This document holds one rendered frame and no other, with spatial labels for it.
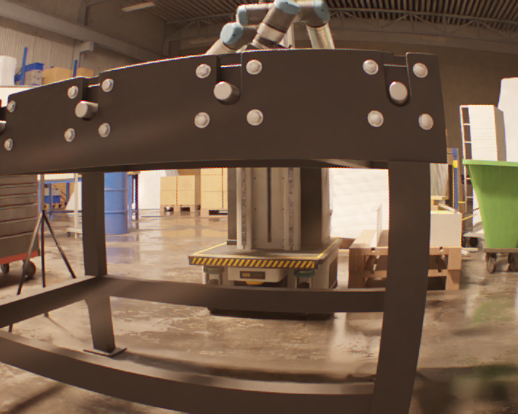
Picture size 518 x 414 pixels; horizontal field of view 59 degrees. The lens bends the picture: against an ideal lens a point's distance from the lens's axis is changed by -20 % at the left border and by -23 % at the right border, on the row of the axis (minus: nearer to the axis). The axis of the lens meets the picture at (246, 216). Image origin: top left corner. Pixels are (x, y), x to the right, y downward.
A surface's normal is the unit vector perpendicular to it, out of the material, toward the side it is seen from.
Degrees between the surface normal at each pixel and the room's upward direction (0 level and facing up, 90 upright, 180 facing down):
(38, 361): 90
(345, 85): 90
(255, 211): 90
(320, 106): 90
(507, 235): 100
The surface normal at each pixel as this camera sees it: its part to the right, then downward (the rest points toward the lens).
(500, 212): -0.42, 0.25
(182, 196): -0.26, 0.07
